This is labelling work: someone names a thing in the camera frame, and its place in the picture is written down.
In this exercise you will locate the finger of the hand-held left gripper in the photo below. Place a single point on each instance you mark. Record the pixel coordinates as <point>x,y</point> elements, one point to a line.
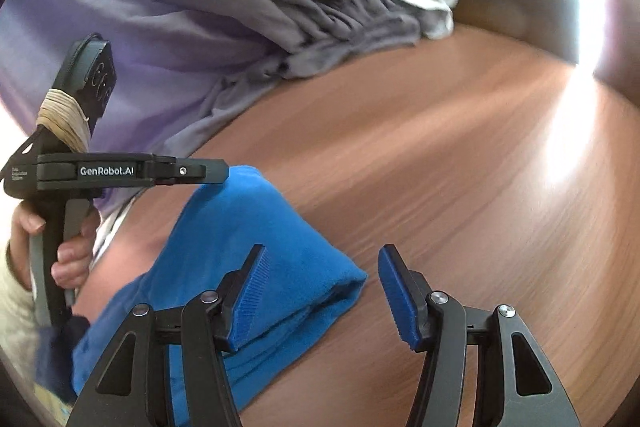
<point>200,171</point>

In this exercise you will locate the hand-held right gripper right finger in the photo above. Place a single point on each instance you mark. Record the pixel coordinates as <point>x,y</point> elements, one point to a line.
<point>397,302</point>

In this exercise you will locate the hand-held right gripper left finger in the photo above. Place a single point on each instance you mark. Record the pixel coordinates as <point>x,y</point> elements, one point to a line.
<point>250,302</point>

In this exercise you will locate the blue pants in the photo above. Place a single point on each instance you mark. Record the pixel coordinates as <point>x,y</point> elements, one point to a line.
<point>280,257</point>

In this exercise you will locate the person's left forearm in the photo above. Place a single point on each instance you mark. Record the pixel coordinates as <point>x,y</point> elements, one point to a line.
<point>12,307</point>

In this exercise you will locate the dark navy folded pants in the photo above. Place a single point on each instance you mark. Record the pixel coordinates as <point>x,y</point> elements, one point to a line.
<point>55,357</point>

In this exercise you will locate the person's left hand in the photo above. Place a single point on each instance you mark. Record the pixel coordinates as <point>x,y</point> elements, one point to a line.
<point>75,262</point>

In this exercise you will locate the beige elastic band wrap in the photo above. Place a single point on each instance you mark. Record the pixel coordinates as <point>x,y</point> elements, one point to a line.
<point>62,119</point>

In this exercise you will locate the grey curtain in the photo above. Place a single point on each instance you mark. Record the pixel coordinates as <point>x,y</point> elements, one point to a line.
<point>175,7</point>

